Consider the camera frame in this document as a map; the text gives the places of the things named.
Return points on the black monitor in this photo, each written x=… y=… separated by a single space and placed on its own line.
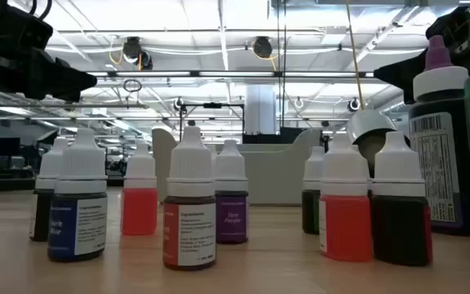
x=5 y=147

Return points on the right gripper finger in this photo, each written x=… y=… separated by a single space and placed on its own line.
x=398 y=77

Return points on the small dark red dye bottle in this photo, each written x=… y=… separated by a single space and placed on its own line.
x=400 y=232

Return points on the small green dye bottle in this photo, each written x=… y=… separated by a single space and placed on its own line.
x=310 y=212

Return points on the black metal stand frame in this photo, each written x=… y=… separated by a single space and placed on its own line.
x=212 y=105

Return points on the small orange-red dye bottle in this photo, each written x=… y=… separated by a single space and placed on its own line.
x=347 y=232
x=139 y=212

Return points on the grey plastic storage bin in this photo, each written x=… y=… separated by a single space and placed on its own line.
x=276 y=175

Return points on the small black dye bottle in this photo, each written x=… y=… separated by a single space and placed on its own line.
x=43 y=171

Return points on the small maroon dye bottle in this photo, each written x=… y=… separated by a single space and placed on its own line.
x=189 y=237

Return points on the white pillar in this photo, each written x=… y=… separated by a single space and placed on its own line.
x=259 y=110

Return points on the large purple-tip dye bottle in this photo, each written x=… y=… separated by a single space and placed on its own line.
x=437 y=171

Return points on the small taro purple dye bottle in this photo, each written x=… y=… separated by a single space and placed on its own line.
x=231 y=220

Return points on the black computer case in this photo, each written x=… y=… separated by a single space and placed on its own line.
x=292 y=136

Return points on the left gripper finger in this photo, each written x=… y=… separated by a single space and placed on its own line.
x=67 y=81

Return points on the small dark blue dye bottle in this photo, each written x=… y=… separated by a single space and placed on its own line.
x=78 y=228

